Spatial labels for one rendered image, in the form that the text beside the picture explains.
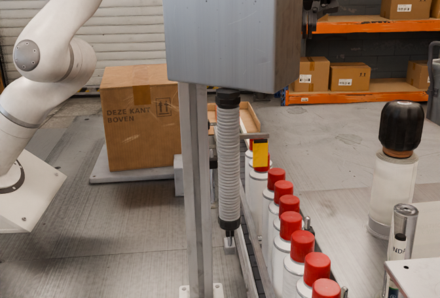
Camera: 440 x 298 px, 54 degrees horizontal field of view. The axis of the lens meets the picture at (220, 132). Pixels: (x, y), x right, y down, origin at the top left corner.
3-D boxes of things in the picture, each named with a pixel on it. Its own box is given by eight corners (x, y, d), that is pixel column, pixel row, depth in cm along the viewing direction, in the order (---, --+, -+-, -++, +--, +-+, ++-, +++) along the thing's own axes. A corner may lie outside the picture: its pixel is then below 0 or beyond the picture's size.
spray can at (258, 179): (274, 245, 92) (276, 158, 85) (249, 246, 92) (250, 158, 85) (270, 232, 97) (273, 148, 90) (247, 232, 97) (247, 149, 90)
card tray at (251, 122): (260, 132, 170) (260, 123, 168) (194, 136, 168) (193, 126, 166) (248, 109, 198) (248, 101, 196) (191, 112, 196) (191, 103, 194)
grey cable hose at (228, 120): (243, 231, 64) (242, 93, 56) (219, 232, 63) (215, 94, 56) (239, 218, 67) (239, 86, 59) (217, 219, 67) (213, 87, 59)
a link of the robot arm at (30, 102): (-15, 97, 106) (35, 19, 100) (36, 95, 124) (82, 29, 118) (18, 130, 105) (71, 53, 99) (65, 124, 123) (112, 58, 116)
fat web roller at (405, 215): (410, 309, 75) (427, 215, 68) (385, 311, 74) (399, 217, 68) (398, 291, 79) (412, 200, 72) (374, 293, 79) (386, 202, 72)
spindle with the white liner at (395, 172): (416, 239, 93) (438, 107, 83) (376, 242, 93) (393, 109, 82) (396, 217, 102) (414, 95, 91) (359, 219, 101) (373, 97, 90)
